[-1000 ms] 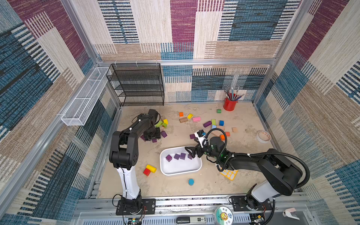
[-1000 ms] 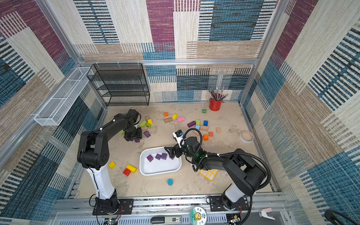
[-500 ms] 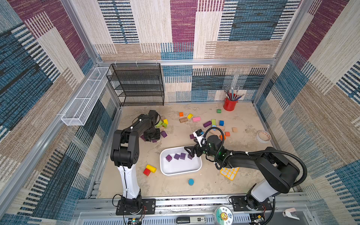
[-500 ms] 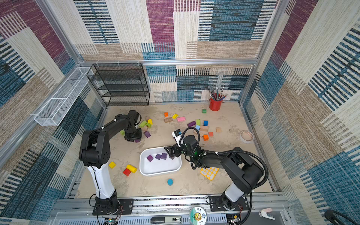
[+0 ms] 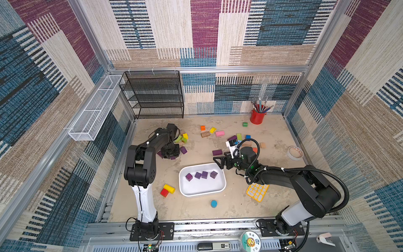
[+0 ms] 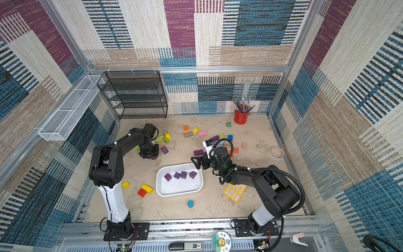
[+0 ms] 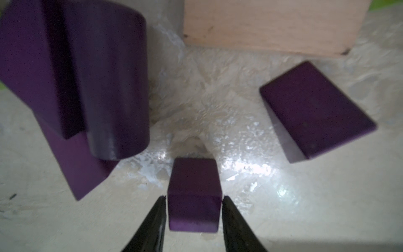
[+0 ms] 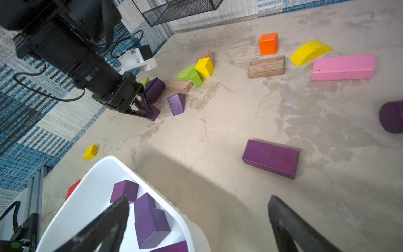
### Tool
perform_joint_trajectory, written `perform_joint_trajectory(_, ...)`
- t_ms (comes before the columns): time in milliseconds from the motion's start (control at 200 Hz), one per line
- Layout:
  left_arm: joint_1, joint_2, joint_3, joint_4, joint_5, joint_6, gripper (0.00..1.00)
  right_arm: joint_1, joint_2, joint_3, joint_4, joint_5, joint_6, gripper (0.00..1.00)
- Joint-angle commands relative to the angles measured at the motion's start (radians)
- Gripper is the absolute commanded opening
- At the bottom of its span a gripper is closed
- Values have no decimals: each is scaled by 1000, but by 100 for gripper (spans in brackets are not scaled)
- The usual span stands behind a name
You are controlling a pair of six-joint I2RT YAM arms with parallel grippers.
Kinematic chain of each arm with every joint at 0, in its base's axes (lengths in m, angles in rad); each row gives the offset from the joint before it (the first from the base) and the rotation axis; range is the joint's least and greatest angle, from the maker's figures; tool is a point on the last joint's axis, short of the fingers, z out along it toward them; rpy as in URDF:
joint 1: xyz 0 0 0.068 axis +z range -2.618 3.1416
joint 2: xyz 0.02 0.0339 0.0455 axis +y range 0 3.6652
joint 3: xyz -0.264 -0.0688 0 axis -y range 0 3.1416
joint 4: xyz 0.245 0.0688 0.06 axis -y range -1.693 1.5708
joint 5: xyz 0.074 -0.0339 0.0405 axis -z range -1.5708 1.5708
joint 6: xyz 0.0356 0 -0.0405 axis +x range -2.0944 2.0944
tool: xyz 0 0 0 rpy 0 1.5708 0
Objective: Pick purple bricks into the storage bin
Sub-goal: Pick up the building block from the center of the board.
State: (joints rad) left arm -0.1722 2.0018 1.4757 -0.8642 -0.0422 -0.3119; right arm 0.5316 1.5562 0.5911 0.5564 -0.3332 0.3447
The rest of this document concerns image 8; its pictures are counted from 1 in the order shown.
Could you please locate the purple half cylinder block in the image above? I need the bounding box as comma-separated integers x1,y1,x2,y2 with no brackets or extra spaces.
145,78,166,104

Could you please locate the pink brick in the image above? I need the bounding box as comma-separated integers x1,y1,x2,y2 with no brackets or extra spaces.
311,54,376,81

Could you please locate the yellow small block back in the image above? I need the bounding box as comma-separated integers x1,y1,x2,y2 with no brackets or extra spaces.
290,41,332,66

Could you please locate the lime green brick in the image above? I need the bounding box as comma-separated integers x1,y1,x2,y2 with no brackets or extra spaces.
177,63,203,87

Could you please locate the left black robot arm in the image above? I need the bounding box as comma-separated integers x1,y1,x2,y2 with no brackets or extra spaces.
1,1,154,119

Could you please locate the black wire shelf rack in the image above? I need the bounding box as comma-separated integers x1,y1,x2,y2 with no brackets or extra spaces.
132,0,223,27

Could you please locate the purple flat brick centre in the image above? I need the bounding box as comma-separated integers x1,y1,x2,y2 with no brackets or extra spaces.
242,140,300,179

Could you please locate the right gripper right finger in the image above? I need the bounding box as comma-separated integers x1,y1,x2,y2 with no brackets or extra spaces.
268,195,340,252

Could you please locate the orange small cube back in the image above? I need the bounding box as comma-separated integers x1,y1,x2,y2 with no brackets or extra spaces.
259,33,279,55

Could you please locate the small purple cube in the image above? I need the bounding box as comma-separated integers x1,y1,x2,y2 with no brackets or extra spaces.
110,180,139,203

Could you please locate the lime green cube left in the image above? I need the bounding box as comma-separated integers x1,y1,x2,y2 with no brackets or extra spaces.
140,78,150,87

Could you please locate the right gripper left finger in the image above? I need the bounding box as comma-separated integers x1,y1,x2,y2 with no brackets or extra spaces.
56,196,130,252

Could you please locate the long purple brick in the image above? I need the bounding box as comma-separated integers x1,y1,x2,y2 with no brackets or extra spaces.
138,100,161,122

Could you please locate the red cube block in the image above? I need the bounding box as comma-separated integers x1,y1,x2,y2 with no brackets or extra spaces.
65,180,81,200

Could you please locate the long natural wood brick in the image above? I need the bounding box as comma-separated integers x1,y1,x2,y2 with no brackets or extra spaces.
166,80,193,94

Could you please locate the white plastic storage bin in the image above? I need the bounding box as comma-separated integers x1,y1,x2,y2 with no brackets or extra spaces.
35,155,212,252

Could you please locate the brown wooden brick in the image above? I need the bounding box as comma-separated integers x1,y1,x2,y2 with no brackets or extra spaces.
248,55,285,79

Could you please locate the purple cube cluster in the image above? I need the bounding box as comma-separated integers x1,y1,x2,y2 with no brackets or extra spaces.
151,241,188,252

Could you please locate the purple wedge block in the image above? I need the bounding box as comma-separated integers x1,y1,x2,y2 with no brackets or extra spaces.
167,93,186,116

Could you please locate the yellow small cube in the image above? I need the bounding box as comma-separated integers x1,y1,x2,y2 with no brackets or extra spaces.
83,145,98,161

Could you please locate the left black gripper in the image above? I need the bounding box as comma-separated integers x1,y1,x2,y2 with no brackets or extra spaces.
92,73,154,119

